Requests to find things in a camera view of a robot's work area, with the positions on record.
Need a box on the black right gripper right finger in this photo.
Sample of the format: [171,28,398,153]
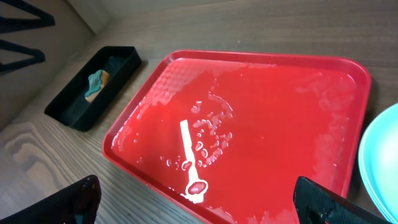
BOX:
[293,176,389,224]

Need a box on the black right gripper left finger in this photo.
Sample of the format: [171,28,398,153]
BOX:
[1,175,101,224]

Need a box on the light blue plate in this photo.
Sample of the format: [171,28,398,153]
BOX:
[359,166,397,223]
[358,102,398,215]

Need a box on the orange green sponge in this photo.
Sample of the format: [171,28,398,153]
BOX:
[85,70,110,103]

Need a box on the black water tray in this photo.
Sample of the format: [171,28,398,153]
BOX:
[44,46,142,132]

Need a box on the red plastic tray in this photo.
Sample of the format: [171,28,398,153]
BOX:
[102,50,371,223]

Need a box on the black chair frame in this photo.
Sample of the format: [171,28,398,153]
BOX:
[0,0,56,74]

